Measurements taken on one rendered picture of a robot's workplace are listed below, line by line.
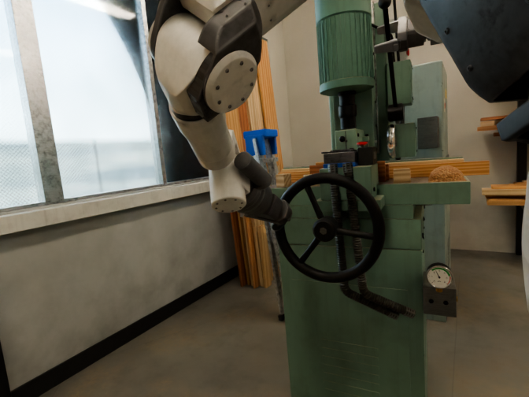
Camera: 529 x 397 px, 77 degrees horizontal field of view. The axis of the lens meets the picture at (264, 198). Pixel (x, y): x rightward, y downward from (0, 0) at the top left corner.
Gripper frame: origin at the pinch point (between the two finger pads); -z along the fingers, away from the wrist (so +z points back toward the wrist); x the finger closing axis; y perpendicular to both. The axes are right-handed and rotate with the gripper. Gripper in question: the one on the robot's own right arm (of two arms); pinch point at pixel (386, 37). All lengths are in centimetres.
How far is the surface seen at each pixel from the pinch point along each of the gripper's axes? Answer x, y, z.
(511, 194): -85, 179, 63
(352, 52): 0.0, 2.2, -10.2
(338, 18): -6.7, -5.8, -13.6
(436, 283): 55, 40, 11
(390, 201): 36.5, 29.1, 0.2
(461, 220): -102, 236, 36
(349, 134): 14.3, 21.9, -12.9
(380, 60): -20.4, 18.2, -5.0
